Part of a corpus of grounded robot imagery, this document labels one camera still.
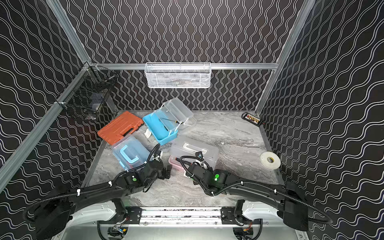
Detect blue rear toolbox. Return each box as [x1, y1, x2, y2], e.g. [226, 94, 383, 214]
[143, 98, 197, 145]

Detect black bit set case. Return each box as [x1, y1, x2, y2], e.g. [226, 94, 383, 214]
[241, 112, 264, 127]

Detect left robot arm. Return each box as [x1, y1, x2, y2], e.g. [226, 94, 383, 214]
[23, 161, 172, 240]

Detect black wire wall basket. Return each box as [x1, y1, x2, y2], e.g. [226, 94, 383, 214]
[58, 63, 118, 121]

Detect white tape roll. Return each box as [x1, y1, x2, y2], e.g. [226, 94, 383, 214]
[260, 152, 281, 171]

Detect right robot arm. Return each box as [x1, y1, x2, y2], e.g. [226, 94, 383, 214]
[177, 158, 333, 232]

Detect white mesh wall basket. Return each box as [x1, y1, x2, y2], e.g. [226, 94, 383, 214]
[145, 62, 212, 89]

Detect red tool case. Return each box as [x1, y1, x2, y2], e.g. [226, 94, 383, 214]
[98, 112, 144, 145]

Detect light blue front toolbox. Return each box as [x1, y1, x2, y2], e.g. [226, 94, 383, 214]
[112, 135, 150, 171]

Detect pink toolbox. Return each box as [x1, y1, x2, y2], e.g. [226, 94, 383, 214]
[169, 136, 219, 171]

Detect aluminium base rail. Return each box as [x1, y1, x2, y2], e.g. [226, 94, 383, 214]
[98, 205, 301, 227]

